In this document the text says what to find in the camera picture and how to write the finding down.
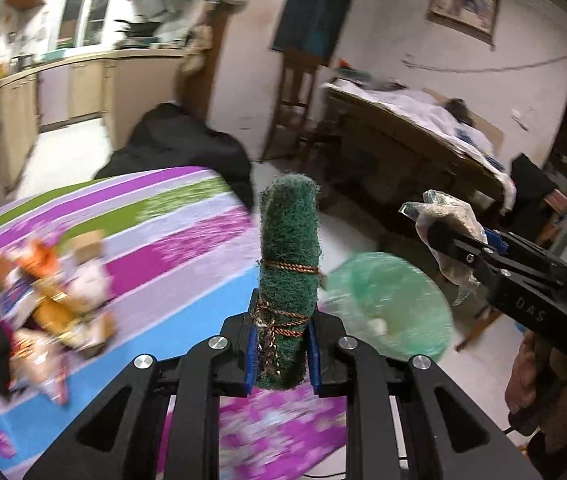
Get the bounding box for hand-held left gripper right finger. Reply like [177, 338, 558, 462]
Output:
[308, 310, 544, 480]

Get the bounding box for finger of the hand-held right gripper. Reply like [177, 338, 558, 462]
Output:
[416, 220, 509, 281]
[483, 229, 567, 271]

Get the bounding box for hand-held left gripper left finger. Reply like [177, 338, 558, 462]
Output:
[24, 290, 260, 480]

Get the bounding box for clear plastic wrapper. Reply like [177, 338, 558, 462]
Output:
[398, 190, 489, 306]

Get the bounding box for green scouring pad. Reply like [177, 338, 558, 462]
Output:
[254, 172, 324, 391]

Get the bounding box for heap of mixed packaging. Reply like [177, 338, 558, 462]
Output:
[0, 230, 117, 406]

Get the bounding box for orange snack wrapper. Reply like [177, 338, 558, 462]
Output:
[21, 237, 67, 283]

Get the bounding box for person's right hand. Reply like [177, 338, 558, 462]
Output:
[505, 332, 564, 423]

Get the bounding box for dark cloth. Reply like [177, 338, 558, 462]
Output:
[507, 152, 567, 233]

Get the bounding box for dark wooden table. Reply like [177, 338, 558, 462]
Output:
[322, 82, 514, 243]

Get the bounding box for striped tablecloth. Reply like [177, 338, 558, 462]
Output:
[0, 166, 349, 480]

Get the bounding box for white table cloth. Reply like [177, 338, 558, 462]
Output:
[333, 76, 515, 198]

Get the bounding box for wooden chair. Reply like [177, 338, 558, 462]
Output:
[261, 46, 335, 163]

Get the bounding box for black cloth cover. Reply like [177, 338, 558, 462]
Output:
[94, 102, 255, 211]

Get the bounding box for framed picture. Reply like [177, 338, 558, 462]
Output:
[426, 0, 501, 47]

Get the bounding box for beige kitchen cabinets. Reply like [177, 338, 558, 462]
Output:
[0, 49, 185, 196]

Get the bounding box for black wok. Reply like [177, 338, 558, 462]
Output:
[114, 19, 163, 42]

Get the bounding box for wall socket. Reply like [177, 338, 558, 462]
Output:
[511, 107, 535, 132]

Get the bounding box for wall cable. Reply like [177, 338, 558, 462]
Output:
[401, 54, 567, 80]

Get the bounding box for dark blue wall hanging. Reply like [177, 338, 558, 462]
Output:
[270, 0, 365, 68]

